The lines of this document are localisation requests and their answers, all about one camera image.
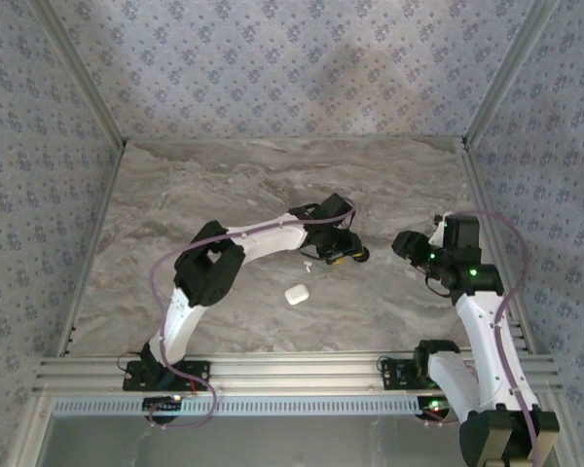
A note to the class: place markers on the white earbud charging case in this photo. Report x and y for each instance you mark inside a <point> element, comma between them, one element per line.
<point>296,295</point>

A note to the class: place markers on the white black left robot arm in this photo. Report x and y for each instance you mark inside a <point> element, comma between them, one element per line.
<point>267,240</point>

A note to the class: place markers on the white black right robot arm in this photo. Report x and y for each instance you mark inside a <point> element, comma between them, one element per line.
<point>482,331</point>

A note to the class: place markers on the black controller board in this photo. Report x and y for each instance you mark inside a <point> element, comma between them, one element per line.
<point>163,408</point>
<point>426,413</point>

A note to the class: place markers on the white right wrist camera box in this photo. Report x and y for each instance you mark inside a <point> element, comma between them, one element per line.
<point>437,233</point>

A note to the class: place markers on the aluminium side rail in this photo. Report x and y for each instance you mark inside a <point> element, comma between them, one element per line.
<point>106,199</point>
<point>479,194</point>

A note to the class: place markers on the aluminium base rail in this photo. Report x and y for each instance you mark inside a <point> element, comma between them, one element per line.
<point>297,372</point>

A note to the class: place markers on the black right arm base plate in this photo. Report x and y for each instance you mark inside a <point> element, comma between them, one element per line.
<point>394,377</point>

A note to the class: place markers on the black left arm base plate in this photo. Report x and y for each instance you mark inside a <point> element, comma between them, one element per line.
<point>194,372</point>

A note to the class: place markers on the aluminium corner post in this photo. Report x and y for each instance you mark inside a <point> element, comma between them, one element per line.
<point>83,73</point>
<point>507,73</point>

